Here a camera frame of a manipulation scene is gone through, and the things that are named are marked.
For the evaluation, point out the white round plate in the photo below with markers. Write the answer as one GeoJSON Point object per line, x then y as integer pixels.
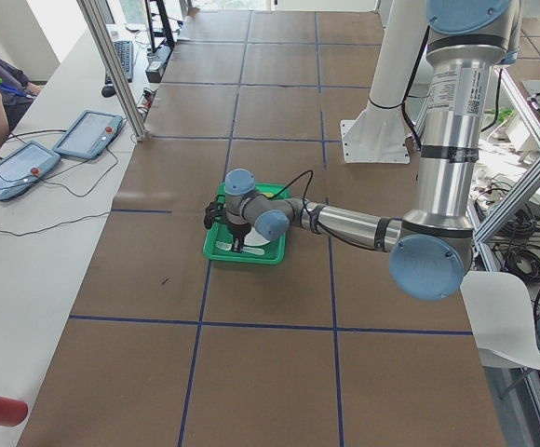
{"type": "Point", "coordinates": [254, 239]}

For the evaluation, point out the black computer mouse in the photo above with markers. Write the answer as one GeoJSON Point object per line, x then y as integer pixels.
{"type": "Point", "coordinates": [108, 91]}

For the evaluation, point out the far blue teach pendant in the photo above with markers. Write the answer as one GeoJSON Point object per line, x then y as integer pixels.
{"type": "Point", "coordinates": [89, 135]}

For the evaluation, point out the near blue teach pendant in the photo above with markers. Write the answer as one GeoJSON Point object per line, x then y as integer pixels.
{"type": "Point", "coordinates": [23, 168]}

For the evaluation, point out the aluminium frame post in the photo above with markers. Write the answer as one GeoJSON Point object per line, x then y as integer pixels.
{"type": "Point", "coordinates": [95, 21]}

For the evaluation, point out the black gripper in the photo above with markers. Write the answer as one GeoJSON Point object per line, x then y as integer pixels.
{"type": "Point", "coordinates": [238, 229]}

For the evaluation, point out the blue teach pendant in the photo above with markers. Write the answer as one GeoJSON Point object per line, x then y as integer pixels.
{"type": "Point", "coordinates": [23, 168]}
{"type": "Point", "coordinates": [89, 135]}

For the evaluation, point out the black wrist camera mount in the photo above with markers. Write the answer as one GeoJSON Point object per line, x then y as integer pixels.
{"type": "Point", "coordinates": [215, 212]}

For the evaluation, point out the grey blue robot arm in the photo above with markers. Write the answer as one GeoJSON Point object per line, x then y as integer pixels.
{"type": "Point", "coordinates": [430, 247]}

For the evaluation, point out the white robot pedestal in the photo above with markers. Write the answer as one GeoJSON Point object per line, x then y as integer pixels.
{"type": "Point", "coordinates": [377, 135]}

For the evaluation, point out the white chair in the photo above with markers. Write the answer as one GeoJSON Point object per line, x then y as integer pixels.
{"type": "Point", "coordinates": [500, 313]}

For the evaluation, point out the black keyboard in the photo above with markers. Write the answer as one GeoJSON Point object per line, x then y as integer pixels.
{"type": "Point", "coordinates": [124, 51]}

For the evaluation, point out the green plastic tray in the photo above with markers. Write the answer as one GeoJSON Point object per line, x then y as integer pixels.
{"type": "Point", "coordinates": [218, 242]}

